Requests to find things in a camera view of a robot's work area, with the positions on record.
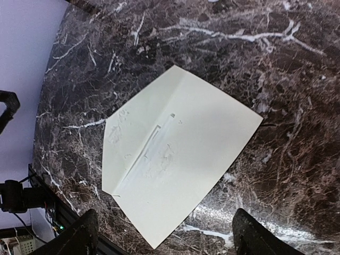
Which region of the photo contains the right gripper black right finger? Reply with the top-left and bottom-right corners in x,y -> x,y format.
232,208 -> 303,255

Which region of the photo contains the white perforated metal basket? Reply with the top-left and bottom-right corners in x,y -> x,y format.
1,235 -> 37,255

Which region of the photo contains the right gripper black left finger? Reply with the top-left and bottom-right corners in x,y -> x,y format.
32,209 -> 99,255

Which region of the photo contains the cream paper envelope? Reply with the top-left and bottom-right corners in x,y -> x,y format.
101,66 -> 262,248

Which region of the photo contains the black front table rail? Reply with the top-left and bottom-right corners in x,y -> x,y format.
28,164 -> 127,254

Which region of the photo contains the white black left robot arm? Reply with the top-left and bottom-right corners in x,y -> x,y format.
1,90 -> 56,214

